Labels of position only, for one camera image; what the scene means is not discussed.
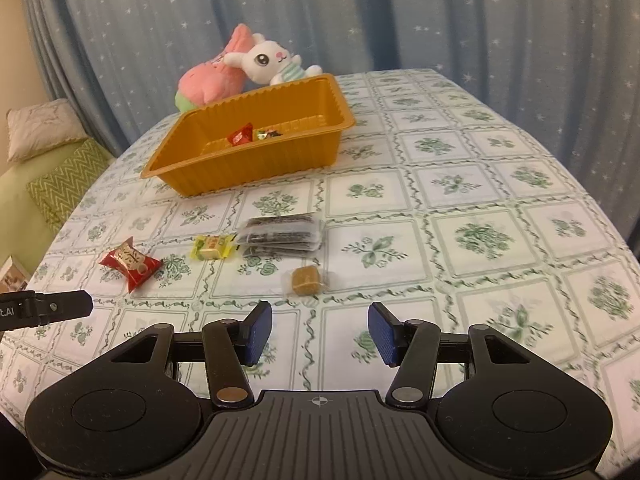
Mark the red snack packet brown label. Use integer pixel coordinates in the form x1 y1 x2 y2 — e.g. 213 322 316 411
100 237 163 292

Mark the red gold candy packet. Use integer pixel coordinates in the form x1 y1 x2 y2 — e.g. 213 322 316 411
227 122 254 146

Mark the green black sausage snack packet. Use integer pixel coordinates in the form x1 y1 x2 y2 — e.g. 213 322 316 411
253 129 281 142

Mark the beige small box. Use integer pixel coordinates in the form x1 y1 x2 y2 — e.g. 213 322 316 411
0 256 32 294

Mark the green sofa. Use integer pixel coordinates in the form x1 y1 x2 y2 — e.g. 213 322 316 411
1 139 114 273

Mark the yellow green candy packet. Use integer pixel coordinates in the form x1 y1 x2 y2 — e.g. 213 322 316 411
191 234 235 261

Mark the brown caramel cube candy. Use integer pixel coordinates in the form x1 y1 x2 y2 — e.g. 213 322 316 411
281 264 334 297

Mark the green zigzag cushion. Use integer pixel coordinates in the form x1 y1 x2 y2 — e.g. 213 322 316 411
27 139 113 232

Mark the clear packet black seaweed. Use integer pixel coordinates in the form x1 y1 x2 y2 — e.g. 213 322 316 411
234 214 324 256

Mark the floral checked tablecloth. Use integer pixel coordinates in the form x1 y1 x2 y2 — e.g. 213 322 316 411
1 70 639 476

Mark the beige pillow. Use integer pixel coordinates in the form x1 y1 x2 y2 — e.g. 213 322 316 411
6 99 88 162

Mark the orange plastic tray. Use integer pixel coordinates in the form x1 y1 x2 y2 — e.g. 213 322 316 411
141 74 355 196

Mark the pink starfish plush toy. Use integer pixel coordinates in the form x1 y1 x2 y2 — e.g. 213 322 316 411
175 24 255 113

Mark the white bunny plush toy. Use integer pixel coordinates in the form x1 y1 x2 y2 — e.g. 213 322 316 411
222 34 323 86

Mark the blue starry curtain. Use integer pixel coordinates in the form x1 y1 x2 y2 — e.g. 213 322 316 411
24 0 639 249

